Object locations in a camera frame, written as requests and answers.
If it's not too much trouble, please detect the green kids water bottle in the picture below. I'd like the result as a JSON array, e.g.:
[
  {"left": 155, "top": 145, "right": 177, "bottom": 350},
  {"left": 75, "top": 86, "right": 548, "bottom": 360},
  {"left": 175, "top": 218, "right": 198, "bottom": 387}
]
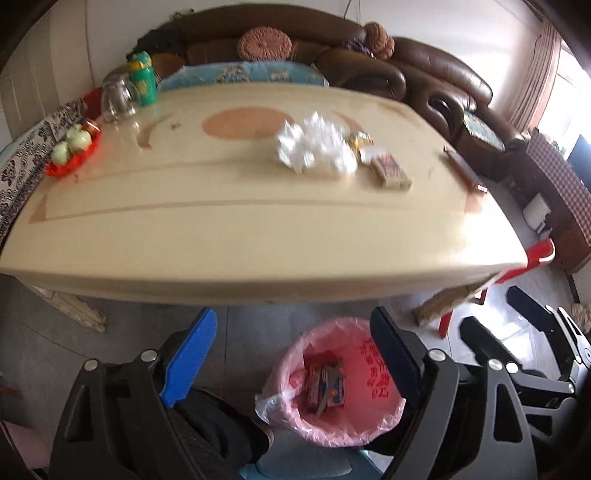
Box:
[{"left": 127, "top": 51, "right": 158, "bottom": 106}]

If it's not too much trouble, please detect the brown leather long sofa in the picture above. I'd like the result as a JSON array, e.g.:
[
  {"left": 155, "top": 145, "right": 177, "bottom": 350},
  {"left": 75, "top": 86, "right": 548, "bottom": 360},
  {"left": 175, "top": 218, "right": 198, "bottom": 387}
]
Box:
[{"left": 131, "top": 4, "right": 407, "bottom": 101}]

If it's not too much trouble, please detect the black clothing on sofa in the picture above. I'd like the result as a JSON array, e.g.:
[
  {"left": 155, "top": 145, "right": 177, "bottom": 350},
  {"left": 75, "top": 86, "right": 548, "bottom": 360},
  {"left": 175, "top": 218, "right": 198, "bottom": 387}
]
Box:
[{"left": 126, "top": 29, "right": 186, "bottom": 59}]

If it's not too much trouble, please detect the white blue medicine box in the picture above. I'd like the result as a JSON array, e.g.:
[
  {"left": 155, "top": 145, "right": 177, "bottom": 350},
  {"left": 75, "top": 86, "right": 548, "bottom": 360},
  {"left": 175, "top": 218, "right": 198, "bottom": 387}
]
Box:
[{"left": 322, "top": 363, "right": 345, "bottom": 408}]

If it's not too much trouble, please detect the red tray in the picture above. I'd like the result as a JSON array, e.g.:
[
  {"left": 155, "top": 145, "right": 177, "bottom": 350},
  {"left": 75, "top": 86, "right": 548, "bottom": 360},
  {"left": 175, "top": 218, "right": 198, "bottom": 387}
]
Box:
[{"left": 44, "top": 119, "right": 102, "bottom": 178}]

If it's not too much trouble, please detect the green ceramic teacup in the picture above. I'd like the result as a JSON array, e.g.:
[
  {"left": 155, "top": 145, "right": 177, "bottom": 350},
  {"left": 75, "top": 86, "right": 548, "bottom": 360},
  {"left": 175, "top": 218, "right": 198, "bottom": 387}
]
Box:
[
  {"left": 65, "top": 124, "right": 93, "bottom": 154},
  {"left": 51, "top": 141, "right": 72, "bottom": 167}
]

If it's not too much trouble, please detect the blue patterned sofa cover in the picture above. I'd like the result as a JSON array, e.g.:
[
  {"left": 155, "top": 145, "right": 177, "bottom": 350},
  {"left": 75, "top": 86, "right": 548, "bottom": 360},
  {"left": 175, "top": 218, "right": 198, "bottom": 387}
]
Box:
[{"left": 158, "top": 61, "right": 329, "bottom": 92}]

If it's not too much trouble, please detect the pink curtain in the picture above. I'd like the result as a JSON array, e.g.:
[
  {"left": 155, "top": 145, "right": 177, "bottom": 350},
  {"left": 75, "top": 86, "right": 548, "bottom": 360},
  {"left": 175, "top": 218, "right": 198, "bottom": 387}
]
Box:
[{"left": 509, "top": 18, "right": 562, "bottom": 132}]

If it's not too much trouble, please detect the cream coffee table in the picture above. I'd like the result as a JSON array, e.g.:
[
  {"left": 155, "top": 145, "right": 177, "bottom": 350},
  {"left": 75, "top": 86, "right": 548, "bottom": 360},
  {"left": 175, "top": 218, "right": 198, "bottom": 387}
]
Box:
[{"left": 1, "top": 84, "right": 527, "bottom": 305}]

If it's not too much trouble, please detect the checkered tablecloth side table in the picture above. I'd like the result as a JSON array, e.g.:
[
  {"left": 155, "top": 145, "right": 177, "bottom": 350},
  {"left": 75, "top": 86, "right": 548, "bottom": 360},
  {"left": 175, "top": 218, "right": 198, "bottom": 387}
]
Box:
[{"left": 521, "top": 129, "right": 590, "bottom": 274}]

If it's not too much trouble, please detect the black monitor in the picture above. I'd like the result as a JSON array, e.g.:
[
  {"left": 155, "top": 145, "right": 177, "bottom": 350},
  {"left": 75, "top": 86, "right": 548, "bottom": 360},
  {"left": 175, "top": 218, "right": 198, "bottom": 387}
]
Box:
[{"left": 567, "top": 135, "right": 591, "bottom": 190}]

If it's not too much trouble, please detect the playing card box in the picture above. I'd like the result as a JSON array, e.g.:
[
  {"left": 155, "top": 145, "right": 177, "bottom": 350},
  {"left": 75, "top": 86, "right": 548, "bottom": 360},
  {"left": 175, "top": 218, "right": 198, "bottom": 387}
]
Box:
[{"left": 370, "top": 153, "right": 413, "bottom": 191}]

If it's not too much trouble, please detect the brown leather armchair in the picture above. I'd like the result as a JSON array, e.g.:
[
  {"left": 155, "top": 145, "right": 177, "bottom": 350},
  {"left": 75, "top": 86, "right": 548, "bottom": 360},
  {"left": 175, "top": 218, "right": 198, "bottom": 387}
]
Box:
[{"left": 390, "top": 37, "right": 526, "bottom": 182}]

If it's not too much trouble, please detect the clear plastic bag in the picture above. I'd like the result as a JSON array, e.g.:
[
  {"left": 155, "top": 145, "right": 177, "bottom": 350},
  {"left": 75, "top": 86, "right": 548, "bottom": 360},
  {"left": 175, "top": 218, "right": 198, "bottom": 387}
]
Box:
[{"left": 298, "top": 112, "right": 358, "bottom": 177}]

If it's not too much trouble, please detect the clear glass jar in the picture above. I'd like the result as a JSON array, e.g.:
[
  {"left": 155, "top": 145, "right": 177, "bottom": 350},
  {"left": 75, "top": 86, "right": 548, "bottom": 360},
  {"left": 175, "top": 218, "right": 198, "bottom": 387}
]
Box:
[{"left": 101, "top": 73, "right": 140, "bottom": 123}]

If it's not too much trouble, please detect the white appliance on floor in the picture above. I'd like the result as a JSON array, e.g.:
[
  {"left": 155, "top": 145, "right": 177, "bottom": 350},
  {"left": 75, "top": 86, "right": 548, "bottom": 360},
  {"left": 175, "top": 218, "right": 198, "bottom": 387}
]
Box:
[{"left": 523, "top": 193, "right": 551, "bottom": 236}]

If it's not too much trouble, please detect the red plastic stool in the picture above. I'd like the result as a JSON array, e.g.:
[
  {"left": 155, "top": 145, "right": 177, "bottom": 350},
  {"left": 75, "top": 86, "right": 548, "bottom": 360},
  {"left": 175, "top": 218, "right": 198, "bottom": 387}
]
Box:
[{"left": 438, "top": 238, "right": 556, "bottom": 339}]

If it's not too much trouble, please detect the blue armchair seat cover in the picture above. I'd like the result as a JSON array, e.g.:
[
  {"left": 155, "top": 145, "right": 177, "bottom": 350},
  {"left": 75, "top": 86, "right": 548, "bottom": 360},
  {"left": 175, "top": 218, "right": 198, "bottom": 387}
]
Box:
[{"left": 463, "top": 111, "right": 505, "bottom": 152}]

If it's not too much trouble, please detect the purple item on sofa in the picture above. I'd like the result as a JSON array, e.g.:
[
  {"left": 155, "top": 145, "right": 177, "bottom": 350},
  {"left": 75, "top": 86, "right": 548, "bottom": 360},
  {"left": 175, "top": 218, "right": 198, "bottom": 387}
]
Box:
[{"left": 342, "top": 38, "right": 374, "bottom": 57}]

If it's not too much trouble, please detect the round pink cushion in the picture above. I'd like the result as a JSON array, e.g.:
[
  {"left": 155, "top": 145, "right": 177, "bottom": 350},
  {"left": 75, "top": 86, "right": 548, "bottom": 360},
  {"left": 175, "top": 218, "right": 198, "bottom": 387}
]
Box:
[
  {"left": 363, "top": 22, "right": 394, "bottom": 60},
  {"left": 238, "top": 27, "right": 293, "bottom": 62}
]

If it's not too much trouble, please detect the yellow snack wrapper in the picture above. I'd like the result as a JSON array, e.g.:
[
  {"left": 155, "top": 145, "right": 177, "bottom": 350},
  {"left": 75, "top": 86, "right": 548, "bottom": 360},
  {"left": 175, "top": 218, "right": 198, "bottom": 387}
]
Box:
[{"left": 346, "top": 131, "right": 375, "bottom": 150}]

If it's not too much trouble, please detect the white tissue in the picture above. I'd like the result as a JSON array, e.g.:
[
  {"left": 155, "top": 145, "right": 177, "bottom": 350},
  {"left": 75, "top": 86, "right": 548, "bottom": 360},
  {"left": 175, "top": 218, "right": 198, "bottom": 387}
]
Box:
[{"left": 276, "top": 121, "right": 315, "bottom": 173}]

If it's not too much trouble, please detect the pink-lined trash bin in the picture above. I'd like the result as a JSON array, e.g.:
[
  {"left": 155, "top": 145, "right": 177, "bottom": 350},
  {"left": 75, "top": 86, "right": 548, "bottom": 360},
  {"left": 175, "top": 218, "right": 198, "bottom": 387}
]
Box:
[{"left": 256, "top": 317, "right": 406, "bottom": 448}]

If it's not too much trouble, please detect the cream cabinet door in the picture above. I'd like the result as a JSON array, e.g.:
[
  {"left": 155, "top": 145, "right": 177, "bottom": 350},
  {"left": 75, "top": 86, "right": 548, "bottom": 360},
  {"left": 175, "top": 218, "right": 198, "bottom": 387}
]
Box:
[{"left": 1, "top": 41, "right": 60, "bottom": 138}]

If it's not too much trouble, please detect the black white patterned bench cover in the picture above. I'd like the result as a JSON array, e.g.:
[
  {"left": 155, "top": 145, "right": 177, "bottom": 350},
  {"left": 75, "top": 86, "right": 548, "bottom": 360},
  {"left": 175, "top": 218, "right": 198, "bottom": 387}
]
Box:
[{"left": 0, "top": 99, "right": 87, "bottom": 242}]

